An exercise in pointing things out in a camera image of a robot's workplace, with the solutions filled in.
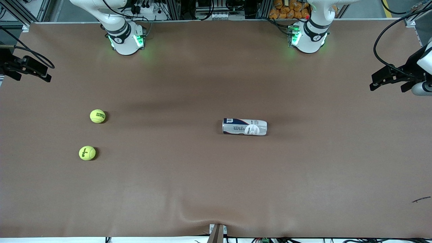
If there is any Wilson tennis ball can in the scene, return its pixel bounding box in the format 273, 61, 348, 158
222, 118, 268, 136

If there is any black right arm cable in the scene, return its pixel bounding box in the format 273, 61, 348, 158
0, 26, 55, 69

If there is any yellow tennis ball wide print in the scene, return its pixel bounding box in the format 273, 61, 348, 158
90, 109, 106, 124

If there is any aluminium frame corner rail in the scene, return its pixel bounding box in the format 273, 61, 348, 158
404, 0, 432, 46
0, 0, 51, 33

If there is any orange bag pile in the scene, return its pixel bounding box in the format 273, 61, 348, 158
269, 0, 310, 20

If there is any aluminium frame post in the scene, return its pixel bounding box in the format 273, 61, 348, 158
256, 0, 270, 19
167, 0, 181, 21

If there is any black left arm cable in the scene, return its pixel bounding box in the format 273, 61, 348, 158
373, 6, 432, 68

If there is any white power strip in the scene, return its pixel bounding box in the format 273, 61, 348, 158
210, 12, 237, 20

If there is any brown camera mount bracket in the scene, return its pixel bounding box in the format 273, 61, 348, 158
208, 223, 227, 243

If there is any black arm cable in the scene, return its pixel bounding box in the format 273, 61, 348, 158
0, 26, 55, 69
373, 6, 432, 68

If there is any brown table mat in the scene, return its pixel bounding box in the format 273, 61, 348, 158
0, 19, 432, 238

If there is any yellow tennis ball Wilson logo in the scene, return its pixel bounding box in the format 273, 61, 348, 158
79, 145, 96, 161

